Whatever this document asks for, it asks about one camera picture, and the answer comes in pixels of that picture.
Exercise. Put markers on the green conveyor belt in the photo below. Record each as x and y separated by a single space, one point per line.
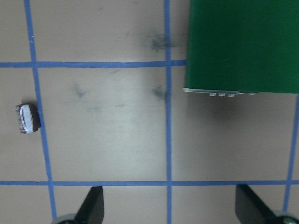
243 46

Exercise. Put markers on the brown cylindrical capacitor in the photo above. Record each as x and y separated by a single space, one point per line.
28 118

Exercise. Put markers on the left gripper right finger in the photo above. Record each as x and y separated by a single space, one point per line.
250 209

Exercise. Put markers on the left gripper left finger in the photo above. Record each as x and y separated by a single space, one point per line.
92 208

